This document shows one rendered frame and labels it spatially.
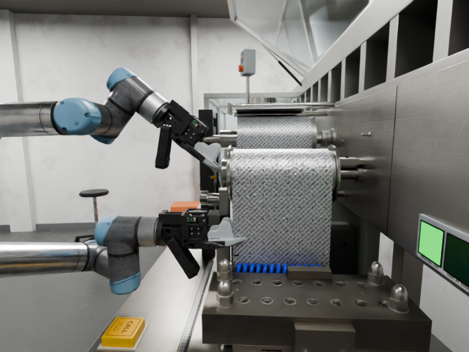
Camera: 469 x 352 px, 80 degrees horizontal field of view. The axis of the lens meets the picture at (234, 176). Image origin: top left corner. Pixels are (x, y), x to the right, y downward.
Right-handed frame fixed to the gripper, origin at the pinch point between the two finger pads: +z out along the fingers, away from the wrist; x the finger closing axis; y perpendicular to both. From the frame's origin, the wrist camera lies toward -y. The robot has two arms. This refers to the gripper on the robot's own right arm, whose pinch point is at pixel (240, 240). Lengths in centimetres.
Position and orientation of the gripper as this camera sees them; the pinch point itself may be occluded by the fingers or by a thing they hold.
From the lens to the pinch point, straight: 70.6
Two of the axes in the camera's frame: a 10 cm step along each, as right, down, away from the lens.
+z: 10.0, 0.0, -0.6
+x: 0.6, -1.4, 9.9
